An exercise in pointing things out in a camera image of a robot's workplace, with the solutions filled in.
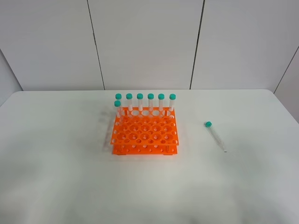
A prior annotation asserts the orange test tube rack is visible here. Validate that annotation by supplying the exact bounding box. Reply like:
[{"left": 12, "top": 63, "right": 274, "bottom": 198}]
[{"left": 110, "top": 107, "right": 179, "bottom": 155}]

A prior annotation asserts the test tube with green cap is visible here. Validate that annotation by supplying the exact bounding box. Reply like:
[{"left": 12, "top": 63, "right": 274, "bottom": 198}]
[{"left": 204, "top": 121, "right": 227, "bottom": 152}]

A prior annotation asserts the second row tube green cap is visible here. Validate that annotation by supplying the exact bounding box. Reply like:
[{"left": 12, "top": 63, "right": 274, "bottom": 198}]
[{"left": 114, "top": 100, "right": 123, "bottom": 123}]

